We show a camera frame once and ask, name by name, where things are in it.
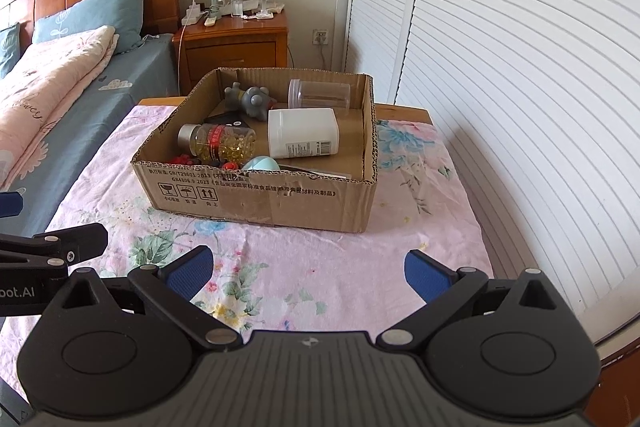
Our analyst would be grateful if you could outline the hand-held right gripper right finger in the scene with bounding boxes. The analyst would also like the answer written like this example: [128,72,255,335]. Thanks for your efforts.
[376,249,576,352]

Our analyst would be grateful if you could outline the grey toy animal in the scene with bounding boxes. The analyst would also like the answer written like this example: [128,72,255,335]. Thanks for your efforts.
[223,82,279,123]

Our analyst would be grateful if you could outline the small blue pillow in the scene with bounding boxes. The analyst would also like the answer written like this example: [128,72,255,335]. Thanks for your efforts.
[0,21,22,80]

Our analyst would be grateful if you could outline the white charging cable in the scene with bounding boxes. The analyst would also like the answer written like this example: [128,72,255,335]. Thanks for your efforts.
[172,21,191,80]

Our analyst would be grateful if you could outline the large blue pillow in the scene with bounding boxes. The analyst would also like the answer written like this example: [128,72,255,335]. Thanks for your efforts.
[32,0,150,56]

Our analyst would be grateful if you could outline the amber pill bottle silver cap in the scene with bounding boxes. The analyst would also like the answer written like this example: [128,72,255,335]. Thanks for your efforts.
[178,123,257,161]

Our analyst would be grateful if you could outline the floral pink cloth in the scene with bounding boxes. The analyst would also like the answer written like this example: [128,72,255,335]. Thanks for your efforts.
[0,104,497,410]

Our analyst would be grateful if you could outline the pink floral quilt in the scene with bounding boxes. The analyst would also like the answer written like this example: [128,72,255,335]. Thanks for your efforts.
[0,25,121,188]

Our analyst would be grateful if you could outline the teal egg-shaped item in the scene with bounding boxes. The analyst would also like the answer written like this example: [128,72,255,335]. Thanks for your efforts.
[242,155,281,173]

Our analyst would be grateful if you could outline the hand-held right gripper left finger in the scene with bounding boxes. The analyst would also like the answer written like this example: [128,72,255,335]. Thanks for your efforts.
[42,245,242,353]

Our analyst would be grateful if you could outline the wooden nightstand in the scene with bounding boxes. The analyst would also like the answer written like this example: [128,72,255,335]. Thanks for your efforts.
[172,11,290,96]

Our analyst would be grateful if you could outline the white plastic bottle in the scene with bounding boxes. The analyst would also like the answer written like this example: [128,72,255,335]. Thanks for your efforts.
[267,108,341,160]

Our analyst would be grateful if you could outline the cardboard box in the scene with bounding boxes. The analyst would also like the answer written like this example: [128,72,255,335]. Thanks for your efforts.
[130,67,377,234]

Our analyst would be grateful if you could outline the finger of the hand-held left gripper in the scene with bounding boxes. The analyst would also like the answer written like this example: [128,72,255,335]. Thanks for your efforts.
[0,223,109,282]
[0,190,25,218]

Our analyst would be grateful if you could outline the clear plastic jar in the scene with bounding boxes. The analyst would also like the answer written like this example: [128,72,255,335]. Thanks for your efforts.
[287,78,352,112]

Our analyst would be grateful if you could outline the bed with blue sheet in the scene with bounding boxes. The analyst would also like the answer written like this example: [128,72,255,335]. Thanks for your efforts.
[0,39,180,239]

